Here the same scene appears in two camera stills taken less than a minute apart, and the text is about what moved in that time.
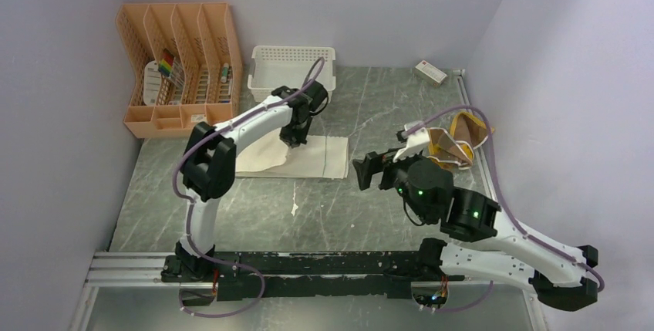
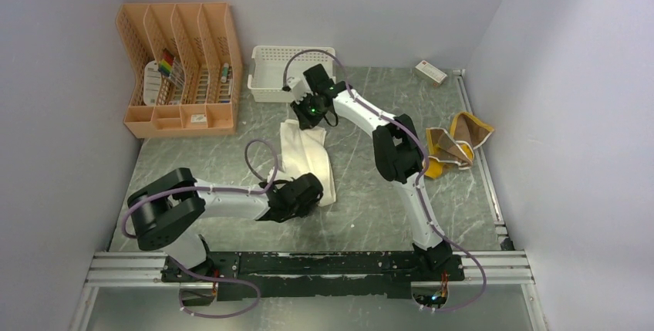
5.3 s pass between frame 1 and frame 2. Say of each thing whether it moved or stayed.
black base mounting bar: stayed
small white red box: stayed
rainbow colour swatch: stayed
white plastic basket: stayed
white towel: moved
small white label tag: stayed
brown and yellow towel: stayed
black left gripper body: moved
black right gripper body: moved
